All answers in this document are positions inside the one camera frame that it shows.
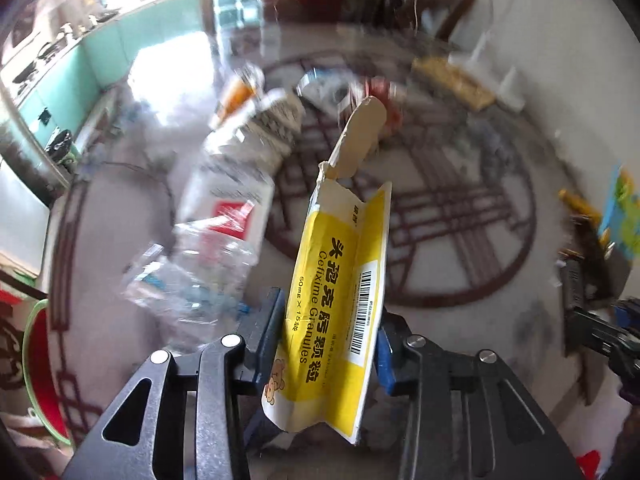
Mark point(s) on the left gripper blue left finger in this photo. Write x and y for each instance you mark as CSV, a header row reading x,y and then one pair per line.
x,y
261,332

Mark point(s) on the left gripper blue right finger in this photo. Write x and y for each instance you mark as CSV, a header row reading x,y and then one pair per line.
x,y
396,372

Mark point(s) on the yellow cefixime medicine box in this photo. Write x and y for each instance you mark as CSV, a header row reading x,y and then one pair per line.
x,y
322,367

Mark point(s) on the green red trash bin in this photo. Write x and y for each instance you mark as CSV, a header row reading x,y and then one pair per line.
x,y
38,377

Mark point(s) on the black kitchen trash bin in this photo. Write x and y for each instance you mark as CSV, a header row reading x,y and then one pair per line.
x,y
61,146

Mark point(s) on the teal kitchen cabinets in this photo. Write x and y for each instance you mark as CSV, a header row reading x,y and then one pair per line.
x,y
61,93

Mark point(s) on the clear plastic bottle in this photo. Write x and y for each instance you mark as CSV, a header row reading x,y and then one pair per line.
x,y
194,289

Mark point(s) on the colourful toy blocks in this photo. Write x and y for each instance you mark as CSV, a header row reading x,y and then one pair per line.
x,y
620,222

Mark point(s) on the floral patterned tablecloth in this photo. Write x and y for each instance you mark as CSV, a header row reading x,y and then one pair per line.
x,y
476,229

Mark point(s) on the crumpled red white wrapper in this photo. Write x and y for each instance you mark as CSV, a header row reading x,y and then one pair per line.
x,y
390,94

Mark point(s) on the yellow book on table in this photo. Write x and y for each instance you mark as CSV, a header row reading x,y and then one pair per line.
x,y
448,77

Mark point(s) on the white desk lamp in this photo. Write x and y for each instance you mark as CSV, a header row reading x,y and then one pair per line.
x,y
482,66

